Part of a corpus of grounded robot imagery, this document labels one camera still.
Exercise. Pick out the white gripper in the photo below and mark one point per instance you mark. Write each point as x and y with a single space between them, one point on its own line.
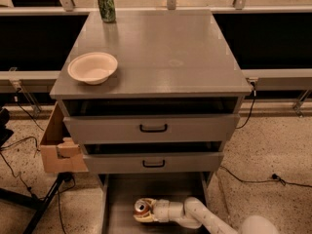
161 210

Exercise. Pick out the red coke can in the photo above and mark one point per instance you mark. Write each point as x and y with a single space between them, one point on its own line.
142 207

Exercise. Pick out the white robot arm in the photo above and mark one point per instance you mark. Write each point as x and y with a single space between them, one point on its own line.
193 214

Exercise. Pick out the grey open bottom drawer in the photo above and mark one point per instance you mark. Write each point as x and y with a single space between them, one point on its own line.
120 192

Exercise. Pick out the grey middle drawer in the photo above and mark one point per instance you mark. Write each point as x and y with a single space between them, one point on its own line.
153 162

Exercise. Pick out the grey top drawer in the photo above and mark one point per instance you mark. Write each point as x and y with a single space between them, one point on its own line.
134 129

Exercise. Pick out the grey drawer cabinet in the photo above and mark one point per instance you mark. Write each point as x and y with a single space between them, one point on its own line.
169 63

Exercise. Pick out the green soda can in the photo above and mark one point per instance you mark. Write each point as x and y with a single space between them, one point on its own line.
107 10

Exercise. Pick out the cardboard box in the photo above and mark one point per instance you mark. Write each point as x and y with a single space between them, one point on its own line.
58 151

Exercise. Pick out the black tripod stand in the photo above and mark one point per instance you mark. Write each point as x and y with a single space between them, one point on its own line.
35 203

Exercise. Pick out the white paper bowl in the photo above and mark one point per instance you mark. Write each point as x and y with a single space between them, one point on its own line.
92 68

